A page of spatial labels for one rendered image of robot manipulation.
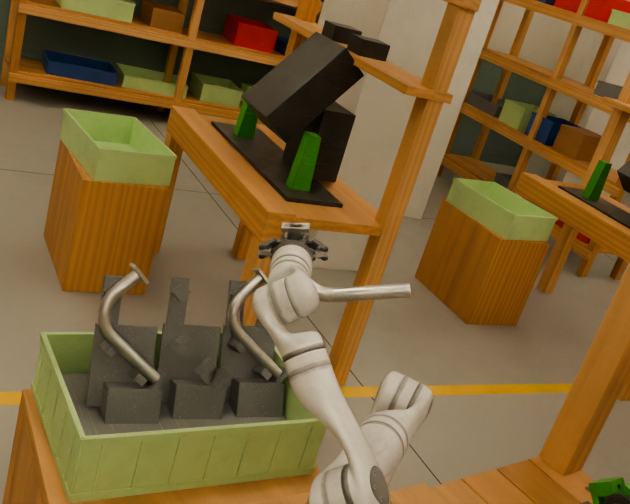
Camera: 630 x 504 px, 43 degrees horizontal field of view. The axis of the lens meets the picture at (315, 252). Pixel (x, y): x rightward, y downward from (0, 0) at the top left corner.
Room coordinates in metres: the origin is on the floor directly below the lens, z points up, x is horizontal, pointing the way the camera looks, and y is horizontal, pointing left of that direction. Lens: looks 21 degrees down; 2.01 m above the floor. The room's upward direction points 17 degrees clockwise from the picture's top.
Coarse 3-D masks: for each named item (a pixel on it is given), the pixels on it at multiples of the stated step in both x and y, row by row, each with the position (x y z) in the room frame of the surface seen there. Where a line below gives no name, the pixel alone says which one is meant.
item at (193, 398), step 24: (168, 312) 1.76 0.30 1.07; (168, 336) 1.74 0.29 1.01; (192, 336) 1.77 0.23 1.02; (216, 336) 1.80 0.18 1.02; (168, 360) 1.73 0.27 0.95; (192, 360) 1.76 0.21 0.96; (216, 360) 1.79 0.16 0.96; (168, 384) 1.71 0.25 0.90; (192, 384) 1.70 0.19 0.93; (168, 408) 1.69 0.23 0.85; (192, 408) 1.68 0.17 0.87; (216, 408) 1.71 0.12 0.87
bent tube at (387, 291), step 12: (288, 228) 1.46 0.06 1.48; (300, 228) 1.46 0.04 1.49; (324, 288) 1.47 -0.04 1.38; (336, 288) 1.48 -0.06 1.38; (348, 288) 1.48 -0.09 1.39; (360, 288) 1.48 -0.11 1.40; (372, 288) 1.48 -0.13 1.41; (384, 288) 1.48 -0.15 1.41; (396, 288) 1.48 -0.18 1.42; (408, 288) 1.48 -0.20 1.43; (324, 300) 1.47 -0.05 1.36; (336, 300) 1.47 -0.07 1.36; (348, 300) 1.47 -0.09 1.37; (360, 300) 1.47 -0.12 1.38
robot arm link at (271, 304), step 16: (272, 288) 1.14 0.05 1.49; (256, 304) 1.13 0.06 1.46; (272, 304) 1.12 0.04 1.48; (288, 304) 1.12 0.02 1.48; (272, 320) 1.12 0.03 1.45; (288, 320) 1.13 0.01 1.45; (272, 336) 1.11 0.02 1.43; (288, 336) 1.10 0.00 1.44; (304, 336) 1.10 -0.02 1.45; (320, 336) 1.12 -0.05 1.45; (288, 352) 1.09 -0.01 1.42; (304, 352) 1.08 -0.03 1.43
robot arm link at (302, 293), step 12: (276, 264) 1.25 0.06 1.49; (288, 264) 1.23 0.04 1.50; (300, 264) 1.25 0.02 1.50; (276, 276) 1.22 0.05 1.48; (288, 276) 1.16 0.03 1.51; (300, 276) 1.15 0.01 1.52; (288, 288) 1.13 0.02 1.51; (300, 288) 1.13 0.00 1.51; (312, 288) 1.14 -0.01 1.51; (300, 300) 1.12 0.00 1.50; (312, 300) 1.13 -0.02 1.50; (300, 312) 1.13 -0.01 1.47; (312, 312) 1.14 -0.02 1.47
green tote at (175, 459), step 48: (48, 336) 1.67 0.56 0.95; (48, 384) 1.57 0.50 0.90; (288, 384) 1.84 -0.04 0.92; (48, 432) 1.50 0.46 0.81; (144, 432) 1.42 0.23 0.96; (192, 432) 1.47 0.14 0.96; (240, 432) 1.54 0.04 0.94; (288, 432) 1.62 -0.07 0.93; (96, 480) 1.36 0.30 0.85; (144, 480) 1.43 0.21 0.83; (192, 480) 1.50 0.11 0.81; (240, 480) 1.57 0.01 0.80
